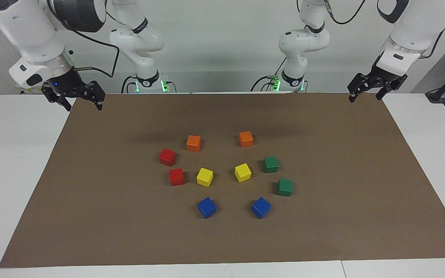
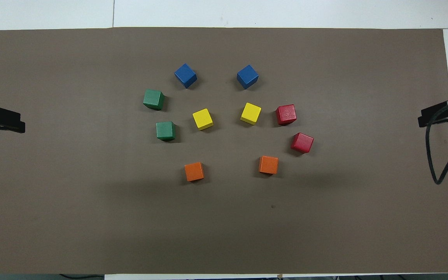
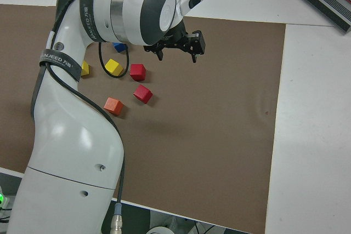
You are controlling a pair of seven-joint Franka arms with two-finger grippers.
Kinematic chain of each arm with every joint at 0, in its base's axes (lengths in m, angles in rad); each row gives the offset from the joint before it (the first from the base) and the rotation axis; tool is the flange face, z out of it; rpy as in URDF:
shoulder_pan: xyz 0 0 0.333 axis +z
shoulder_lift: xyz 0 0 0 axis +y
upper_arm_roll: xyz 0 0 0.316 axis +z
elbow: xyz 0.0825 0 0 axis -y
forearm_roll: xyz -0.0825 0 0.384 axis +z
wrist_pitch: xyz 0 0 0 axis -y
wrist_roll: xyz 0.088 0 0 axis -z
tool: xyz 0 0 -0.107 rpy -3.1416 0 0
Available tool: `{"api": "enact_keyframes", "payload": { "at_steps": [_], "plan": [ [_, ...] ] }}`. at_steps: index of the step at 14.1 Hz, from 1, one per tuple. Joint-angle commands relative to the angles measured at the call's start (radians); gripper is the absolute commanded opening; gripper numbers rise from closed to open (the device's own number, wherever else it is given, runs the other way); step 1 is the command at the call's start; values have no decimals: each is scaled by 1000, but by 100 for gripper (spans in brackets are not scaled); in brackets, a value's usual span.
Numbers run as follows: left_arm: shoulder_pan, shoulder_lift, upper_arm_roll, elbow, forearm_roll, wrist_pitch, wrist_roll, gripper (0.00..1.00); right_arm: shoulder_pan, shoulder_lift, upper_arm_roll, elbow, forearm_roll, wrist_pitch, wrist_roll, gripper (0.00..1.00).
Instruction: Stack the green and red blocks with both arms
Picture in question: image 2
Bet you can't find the red wooden cube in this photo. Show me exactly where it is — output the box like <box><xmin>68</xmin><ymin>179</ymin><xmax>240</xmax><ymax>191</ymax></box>
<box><xmin>275</xmin><ymin>104</ymin><xmax>298</xmax><ymax>126</ymax></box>
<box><xmin>290</xmin><ymin>132</ymin><xmax>315</xmax><ymax>154</ymax></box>

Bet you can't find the black floor cable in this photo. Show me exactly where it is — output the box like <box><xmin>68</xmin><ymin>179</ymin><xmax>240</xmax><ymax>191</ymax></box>
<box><xmin>59</xmin><ymin>273</ymin><xmax>105</xmax><ymax>280</ymax></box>

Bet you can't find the yellow wooden cube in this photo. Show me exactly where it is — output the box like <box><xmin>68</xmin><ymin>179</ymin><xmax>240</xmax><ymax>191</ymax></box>
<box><xmin>240</xmin><ymin>102</ymin><xmax>262</xmax><ymax>126</ymax></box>
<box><xmin>192</xmin><ymin>108</ymin><xmax>214</xmax><ymax>131</ymax></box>

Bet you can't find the brown paper table mat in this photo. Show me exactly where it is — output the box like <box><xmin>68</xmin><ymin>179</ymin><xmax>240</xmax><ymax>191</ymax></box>
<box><xmin>0</xmin><ymin>26</ymin><xmax>448</xmax><ymax>275</ymax></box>

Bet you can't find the blue wooden cube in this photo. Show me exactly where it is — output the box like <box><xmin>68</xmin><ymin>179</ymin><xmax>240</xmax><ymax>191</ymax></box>
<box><xmin>236</xmin><ymin>64</ymin><xmax>259</xmax><ymax>90</ymax></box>
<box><xmin>174</xmin><ymin>63</ymin><xmax>198</xmax><ymax>89</ymax></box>

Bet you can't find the green wooden cube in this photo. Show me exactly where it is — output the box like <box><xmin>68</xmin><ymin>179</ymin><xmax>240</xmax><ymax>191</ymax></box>
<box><xmin>156</xmin><ymin>121</ymin><xmax>176</xmax><ymax>142</ymax></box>
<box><xmin>143</xmin><ymin>89</ymin><xmax>166</xmax><ymax>111</ymax></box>

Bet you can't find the orange wooden cube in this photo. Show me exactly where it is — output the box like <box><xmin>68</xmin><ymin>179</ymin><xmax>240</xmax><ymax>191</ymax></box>
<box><xmin>258</xmin><ymin>156</ymin><xmax>279</xmax><ymax>175</ymax></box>
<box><xmin>184</xmin><ymin>162</ymin><xmax>205</xmax><ymax>182</ymax></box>

